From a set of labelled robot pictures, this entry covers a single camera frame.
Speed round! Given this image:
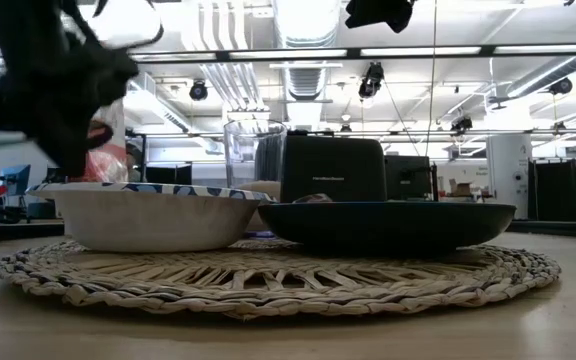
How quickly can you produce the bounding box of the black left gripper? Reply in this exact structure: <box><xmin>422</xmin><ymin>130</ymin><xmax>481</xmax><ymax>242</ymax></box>
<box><xmin>0</xmin><ymin>0</ymin><xmax>140</xmax><ymax>177</ymax></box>

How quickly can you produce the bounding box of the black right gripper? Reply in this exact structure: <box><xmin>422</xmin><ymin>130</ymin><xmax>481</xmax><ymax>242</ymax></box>
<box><xmin>344</xmin><ymin>0</ymin><xmax>416</xmax><ymax>35</ymax></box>

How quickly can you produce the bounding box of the blue patterned paper bowl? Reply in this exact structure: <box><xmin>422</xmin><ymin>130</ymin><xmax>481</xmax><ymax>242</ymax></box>
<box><xmin>26</xmin><ymin>180</ymin><xmax>277</xmax><ymax>253</ymax></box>

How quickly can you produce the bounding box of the clear glass with milk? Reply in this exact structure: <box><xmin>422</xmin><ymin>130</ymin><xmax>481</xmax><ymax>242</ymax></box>
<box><xmin>223</xmin><ymin>118</ymin><xmax>289</xmax><ymax>202</ymax></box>

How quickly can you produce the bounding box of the dark green plate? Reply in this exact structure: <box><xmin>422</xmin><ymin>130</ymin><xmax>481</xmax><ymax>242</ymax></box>
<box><xmin>257</xmin><ymin>200</ymin><xmax>518</xmax><ymax>255</ymax></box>

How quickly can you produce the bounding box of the computer monitor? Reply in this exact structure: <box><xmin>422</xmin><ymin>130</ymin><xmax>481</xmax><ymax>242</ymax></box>
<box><xmin>0</xmin><ymin>164</ymin><xmax>32</xmax><ymax>198</ymax></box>

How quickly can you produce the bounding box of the black two-slot toaster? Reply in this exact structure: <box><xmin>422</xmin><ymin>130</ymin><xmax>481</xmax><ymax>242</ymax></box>
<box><xmin>279</xmin><ymin>130</ymin><xmax>389</xmax><ymax>204</ymax></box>

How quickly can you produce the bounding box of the black background box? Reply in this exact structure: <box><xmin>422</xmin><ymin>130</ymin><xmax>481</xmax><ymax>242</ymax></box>
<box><xmin>385</xmin><ymin>154</ymin><xmax>438</xmax><ymax>202</ymax></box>

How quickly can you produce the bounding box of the cardboard box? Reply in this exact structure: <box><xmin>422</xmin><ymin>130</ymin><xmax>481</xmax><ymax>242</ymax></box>
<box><xmin>449</xmin><ymin>179</ymin><xmax>475</xmax><ymax>198</ymax></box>

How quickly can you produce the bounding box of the white column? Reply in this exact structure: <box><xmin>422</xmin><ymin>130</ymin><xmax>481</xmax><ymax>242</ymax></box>
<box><xmin>486</xmin><ymin>133</ymin><xmax>535</xmax><ymax>221</ymax></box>

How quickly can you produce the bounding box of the round woven straw placemat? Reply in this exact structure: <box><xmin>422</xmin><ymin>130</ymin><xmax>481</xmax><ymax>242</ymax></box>
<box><xmin>0</xmin><ymin>234</ymin><xmax>563</xmax><ymax>322</ymax></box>

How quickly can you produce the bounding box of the black partition panel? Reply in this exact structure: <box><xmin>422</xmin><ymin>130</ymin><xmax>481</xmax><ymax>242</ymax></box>
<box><xmin>527</xmin><ymin>158</ymin><xmax>576</xmax><ymax>222</ymax></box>

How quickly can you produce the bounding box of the black ceiling camera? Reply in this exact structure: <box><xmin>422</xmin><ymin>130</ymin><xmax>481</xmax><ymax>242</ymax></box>
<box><xmin>189</xmin><ymin>79</ymin><xmax>210</xmax><ymax>103</ymax></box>
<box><xmin>547</xmin><ymin>76</ymin><xmax>575</xmax><ymax>97</ymax></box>
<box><xmin>357</xmin><ymin>61</ymin><xmax>386</xmax><ymax>100</ymax></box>
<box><xmin>449</xmin><ymin>115</ymin><xmax>475</xmax><ymax>134</ymax></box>

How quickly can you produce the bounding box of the thin hanging cable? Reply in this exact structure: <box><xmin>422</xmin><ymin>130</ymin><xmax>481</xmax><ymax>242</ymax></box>
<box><xmin>424</xmin><ymin>0</ymin><xmax>440</xmax><ymax>157</ymax></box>

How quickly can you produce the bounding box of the ceiling ventilation duct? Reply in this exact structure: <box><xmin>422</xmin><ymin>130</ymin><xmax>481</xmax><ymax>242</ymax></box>
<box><xmin>284</xmin><ymin>66</ymin><xmax>329</xmax><ymax>102</ymax></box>

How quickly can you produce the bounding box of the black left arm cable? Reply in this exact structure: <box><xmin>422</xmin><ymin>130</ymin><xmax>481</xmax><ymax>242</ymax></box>
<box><xmin>75</xmin><ymin>0</ymin><xmax>165</xmax><ymax>52</ymax></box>

